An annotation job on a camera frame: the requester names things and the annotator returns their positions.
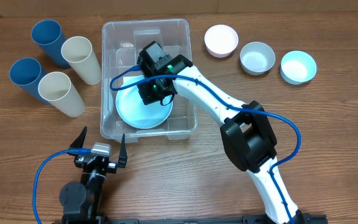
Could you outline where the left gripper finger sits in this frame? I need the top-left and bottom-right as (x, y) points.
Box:
(69, 126), (87, 149)
(117, 134), (127, 168)

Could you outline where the light blue plate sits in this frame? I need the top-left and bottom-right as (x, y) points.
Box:
(116, 86), (173, 129)

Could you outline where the cream cup front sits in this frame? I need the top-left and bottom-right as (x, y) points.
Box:
(38, 72), (85, 118)

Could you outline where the cream cup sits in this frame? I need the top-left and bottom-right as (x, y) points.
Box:
(61, 36), (102, 85)
(38, 72), (85, 118)

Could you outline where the pink bowl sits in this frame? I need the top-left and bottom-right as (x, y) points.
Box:
(204, 24), (239, 58)

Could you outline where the grey bowl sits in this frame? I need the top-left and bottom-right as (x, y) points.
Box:
(239, 42), (276, 76)

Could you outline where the light blue bowl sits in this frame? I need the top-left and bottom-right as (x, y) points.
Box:
(280, 50), (317, 85)

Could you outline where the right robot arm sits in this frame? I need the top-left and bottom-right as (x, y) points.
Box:
(137, 50), (305, 223)

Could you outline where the white label in bin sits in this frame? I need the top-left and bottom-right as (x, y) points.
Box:
(121, 75), (144, 90)

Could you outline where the clear plastic storage bin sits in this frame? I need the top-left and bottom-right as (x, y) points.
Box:
(99, 18), (198, 144)

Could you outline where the cream cup rear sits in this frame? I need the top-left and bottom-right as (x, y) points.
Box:
(61, 36), (102, 85)

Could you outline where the dark blue cup front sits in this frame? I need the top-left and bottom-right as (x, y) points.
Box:
(9, 57), (48, 104)

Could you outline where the dark blue cup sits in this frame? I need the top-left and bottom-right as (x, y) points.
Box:
(31, 19), (71, 69)
(9, 57), (48, 104)

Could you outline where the dark blue cup rear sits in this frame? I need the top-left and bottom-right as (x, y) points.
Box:
(31, 19), (71, 69)

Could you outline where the left blue cable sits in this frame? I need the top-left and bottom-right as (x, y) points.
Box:
(32, 147), (92, 224)

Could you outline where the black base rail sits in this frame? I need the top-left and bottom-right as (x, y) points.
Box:
(52, 213), (328, 224)

